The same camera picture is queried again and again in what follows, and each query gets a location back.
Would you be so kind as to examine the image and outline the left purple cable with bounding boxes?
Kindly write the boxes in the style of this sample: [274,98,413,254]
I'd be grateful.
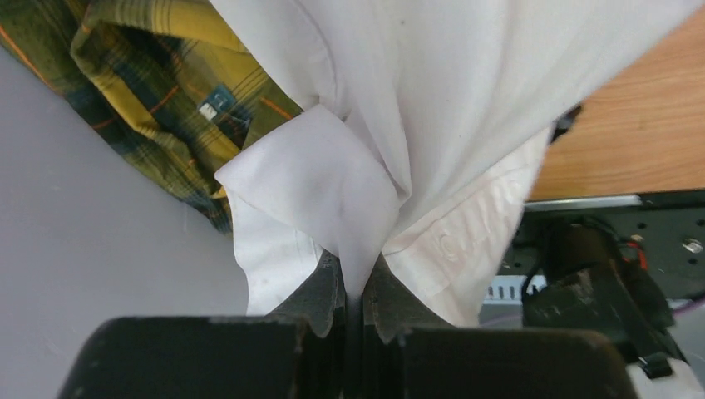
[672,292,705,318]

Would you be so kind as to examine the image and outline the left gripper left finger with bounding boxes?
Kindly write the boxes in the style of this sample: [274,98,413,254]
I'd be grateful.
[58,253,345,398]

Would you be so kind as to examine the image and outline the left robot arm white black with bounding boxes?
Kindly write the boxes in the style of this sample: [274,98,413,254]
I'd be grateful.
[58,219,704,398]

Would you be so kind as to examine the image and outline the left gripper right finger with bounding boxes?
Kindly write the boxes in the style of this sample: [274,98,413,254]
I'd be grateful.
[362,259,637,398]

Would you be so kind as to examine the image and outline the yellow plaid shirt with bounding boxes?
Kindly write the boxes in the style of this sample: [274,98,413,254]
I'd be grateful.
[1,0,300,234]

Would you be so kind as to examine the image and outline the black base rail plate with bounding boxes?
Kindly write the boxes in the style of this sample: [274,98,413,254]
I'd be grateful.
[499,189,704,300]

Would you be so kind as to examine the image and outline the white long sleeve shirt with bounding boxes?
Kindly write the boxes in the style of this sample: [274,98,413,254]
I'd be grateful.
[214,1,701,327]

